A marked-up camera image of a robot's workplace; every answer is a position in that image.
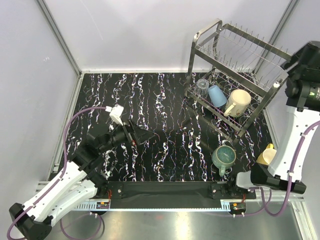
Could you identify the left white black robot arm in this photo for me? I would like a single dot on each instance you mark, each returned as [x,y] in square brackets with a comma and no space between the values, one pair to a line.
[77,181]

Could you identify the light blue plastic cup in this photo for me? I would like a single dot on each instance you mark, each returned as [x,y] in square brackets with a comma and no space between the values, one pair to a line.
[217,96]

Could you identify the clear faceted glass tumbler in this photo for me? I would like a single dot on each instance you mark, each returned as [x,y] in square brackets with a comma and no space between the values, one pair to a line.
[201,88]

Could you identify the black marble pattern mat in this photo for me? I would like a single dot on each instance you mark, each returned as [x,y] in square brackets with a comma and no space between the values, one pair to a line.
[186,133]

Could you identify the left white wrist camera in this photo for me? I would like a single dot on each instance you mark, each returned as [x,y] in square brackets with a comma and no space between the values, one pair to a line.
[115,114]

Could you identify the yellow cup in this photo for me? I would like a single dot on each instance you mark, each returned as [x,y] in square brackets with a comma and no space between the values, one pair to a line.
[267,155]

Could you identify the teal ceramic mug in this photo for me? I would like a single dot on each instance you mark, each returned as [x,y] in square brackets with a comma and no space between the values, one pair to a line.
[223,158]

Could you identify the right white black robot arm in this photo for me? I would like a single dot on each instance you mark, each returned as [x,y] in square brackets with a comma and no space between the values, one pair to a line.
[303,117]

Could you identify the steel two-tier dish rack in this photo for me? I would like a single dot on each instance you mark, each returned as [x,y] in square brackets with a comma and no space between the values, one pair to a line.
[239,60]

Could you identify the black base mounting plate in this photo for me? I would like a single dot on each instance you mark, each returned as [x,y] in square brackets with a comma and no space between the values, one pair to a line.
[152,195]

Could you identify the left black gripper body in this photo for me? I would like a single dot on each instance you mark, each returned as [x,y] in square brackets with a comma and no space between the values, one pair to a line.
[130,136]

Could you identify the white floral mug green inside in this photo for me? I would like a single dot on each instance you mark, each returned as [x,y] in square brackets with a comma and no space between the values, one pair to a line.
[237,103]

